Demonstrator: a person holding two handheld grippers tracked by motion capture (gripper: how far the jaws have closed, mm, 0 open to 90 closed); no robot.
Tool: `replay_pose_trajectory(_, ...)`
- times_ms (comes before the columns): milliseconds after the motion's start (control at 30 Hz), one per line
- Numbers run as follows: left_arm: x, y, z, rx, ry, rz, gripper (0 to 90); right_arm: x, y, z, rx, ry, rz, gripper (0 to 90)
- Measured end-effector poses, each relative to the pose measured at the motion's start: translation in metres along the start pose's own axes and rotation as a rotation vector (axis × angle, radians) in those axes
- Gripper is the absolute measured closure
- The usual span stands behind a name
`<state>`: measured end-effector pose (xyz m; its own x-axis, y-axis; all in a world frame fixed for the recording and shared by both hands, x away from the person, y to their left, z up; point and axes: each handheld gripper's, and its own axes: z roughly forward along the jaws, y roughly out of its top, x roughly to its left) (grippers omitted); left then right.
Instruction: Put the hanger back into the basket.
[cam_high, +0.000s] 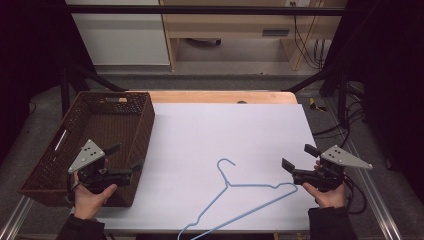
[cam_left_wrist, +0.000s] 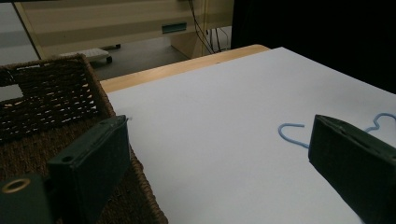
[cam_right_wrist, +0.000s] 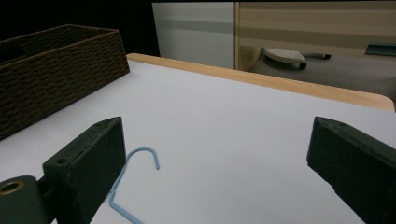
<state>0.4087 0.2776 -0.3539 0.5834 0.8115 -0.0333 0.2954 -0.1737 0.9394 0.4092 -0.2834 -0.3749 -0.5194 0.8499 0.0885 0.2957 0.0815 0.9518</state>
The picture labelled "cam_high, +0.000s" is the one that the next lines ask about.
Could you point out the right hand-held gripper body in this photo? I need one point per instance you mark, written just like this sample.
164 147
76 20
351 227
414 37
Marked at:
340 157

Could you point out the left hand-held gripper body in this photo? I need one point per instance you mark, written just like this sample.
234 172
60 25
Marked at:
87 156

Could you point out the person's right hand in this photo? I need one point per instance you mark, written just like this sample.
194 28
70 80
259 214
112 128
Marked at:
330 199

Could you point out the person's left hand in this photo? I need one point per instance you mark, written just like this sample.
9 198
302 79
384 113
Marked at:
87 203

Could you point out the brown woven basket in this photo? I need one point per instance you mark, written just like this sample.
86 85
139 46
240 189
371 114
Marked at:
100 126

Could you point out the yellow and black tool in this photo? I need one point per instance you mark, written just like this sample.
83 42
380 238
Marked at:
314 105

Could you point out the black metal stand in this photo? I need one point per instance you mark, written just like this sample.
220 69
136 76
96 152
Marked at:
71 80
333 80

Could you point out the white table mat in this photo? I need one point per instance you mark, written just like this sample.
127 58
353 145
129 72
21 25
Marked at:
216 133

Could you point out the wooden table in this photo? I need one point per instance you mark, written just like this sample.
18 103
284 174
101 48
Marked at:
206 96

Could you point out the dark curtain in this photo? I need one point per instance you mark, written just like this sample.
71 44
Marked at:
390 66
30 50

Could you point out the white cabinet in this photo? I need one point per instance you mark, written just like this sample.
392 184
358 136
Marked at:
123 36

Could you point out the light wooden desk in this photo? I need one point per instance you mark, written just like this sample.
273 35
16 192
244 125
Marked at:
226 23

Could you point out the aluminium rail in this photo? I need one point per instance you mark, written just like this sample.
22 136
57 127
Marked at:
15 220
373 186

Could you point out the black metal frame bar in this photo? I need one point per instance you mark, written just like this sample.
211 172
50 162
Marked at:
200 10

